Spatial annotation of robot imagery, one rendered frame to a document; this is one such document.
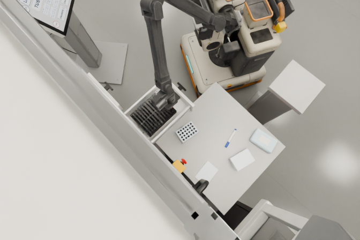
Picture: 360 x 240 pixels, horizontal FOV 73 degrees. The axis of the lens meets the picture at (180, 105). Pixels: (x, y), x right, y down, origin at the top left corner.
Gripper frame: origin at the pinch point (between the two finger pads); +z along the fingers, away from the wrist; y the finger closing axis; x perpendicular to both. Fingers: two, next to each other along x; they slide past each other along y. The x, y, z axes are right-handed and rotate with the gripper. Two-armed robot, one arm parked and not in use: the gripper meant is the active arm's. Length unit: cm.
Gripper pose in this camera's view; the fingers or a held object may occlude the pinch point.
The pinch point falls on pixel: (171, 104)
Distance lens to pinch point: 142.5
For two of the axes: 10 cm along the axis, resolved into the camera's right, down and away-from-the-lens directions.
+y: 7.2, -6.6, 2.1
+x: -6.9, -6.8, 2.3
